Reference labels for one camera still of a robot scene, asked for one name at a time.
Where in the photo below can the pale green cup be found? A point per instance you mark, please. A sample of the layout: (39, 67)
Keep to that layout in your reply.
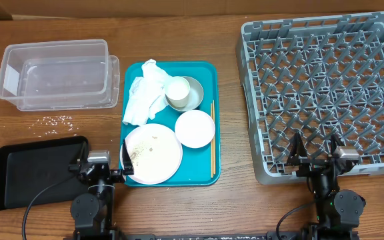
(177, 91)

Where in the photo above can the grey small plate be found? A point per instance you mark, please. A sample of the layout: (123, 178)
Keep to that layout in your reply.
(195, 98)

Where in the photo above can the scattered rice grains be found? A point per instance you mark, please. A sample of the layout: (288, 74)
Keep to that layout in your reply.
(53, 126)

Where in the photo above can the grey dish rack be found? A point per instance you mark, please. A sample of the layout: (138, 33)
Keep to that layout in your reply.
(317, 76)

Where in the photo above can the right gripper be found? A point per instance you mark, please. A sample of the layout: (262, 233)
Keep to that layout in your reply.
(296, 155)

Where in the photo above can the clear plastic bin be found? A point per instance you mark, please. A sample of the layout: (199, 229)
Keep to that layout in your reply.
(60, 75)

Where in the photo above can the white napkin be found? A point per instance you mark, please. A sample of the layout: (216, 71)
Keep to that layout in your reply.
(146, 95)

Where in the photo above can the black plastic tray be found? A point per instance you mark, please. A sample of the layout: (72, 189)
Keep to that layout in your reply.
(28, 168)

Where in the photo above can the pink bowl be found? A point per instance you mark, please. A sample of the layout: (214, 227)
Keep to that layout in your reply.
(195, 129)

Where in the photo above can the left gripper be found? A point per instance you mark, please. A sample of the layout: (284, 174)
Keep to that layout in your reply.
(118, 175)

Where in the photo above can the teal serving tray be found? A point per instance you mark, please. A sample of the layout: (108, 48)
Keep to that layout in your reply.
(195, 167)

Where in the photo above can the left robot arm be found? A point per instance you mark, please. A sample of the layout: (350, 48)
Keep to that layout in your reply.
(93, 211)

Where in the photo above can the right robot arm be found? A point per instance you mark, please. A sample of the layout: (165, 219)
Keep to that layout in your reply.
(338, 211)

